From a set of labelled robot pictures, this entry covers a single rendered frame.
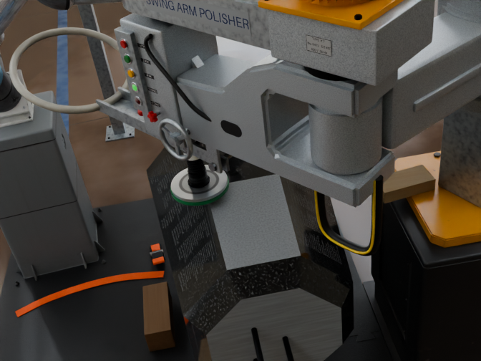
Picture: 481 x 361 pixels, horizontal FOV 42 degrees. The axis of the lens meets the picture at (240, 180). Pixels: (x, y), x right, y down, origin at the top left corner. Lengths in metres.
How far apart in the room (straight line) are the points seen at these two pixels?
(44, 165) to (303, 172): 1.64
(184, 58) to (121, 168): 2.22
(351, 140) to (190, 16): 0.55
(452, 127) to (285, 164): 0.70
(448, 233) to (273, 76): 0.91
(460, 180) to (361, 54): 1.03
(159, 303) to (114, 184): 1.23
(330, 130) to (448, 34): 0.47
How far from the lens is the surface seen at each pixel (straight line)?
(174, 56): 1.93
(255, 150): 1.82
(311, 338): 2.23
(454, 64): 1.81
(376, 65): 1.38
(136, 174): 4.02
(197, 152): 2.12
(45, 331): 3.20
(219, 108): 1.84
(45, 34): 2.80
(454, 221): 2.27
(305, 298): 2.08
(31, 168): 3.09
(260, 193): 2.32
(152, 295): 3.00
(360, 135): 1.60
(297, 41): 1.49
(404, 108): 1.70
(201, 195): 2.26
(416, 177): 2.36
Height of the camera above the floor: 2.26
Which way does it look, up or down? 37 degrees down
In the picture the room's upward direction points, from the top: 8 degrees counter-clockwise
